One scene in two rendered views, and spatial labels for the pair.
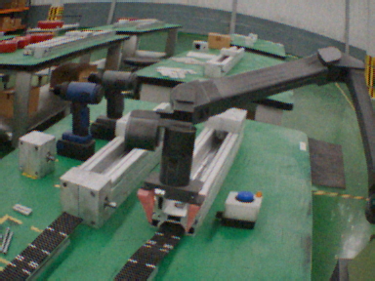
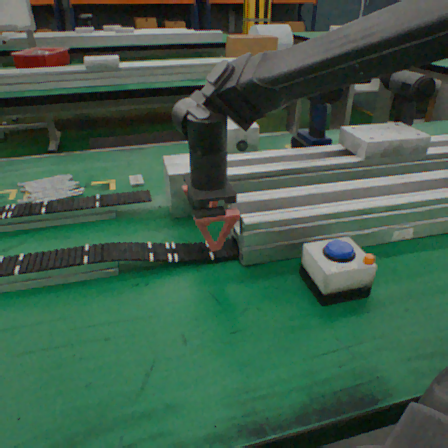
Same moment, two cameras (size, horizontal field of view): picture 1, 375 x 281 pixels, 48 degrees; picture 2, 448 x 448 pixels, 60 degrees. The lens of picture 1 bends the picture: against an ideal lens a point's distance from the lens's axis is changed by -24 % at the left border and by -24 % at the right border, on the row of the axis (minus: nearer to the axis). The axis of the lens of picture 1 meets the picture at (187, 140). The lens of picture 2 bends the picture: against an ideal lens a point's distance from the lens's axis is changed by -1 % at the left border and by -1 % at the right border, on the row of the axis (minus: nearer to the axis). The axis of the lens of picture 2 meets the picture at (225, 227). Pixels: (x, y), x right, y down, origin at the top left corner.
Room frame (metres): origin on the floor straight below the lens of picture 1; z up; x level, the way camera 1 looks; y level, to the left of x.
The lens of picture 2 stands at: (0.75, -0.50, 1.17)
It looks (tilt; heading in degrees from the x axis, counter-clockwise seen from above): 31 degrees down; 65
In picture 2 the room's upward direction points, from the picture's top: straight up
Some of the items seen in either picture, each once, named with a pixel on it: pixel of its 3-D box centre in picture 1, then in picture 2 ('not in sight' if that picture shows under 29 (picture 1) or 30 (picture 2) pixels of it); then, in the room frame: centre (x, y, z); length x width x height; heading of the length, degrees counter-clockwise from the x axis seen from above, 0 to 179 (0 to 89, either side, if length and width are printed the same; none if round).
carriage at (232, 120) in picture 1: (226, 122); not in sight; (1.64, -0.11, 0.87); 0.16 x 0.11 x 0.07; 170
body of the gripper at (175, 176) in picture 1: (175, 172); (208, 172); (0.95, 0.01, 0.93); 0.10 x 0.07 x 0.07; 80
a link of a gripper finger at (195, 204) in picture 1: (184, 209); (213, 220); (0.95, -0.01, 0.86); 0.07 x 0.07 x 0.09; 80
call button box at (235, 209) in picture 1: (238, 209); (333, 265); (1.09, -0.13, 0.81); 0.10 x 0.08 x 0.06; 80
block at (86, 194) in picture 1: (90, 199); (190, 186); (0.98, 0.19, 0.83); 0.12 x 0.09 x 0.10; 80
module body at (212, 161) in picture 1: (209, 160); (434, 202); (1.39, -0.06, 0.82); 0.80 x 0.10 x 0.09; 170
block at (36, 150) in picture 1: (39, 154); (237, 142); (1.19, 0.40, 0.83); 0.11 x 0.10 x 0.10; 76
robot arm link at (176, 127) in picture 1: (176, 140); (206, 131); (0.95, 0.02, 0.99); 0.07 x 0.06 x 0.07; 87
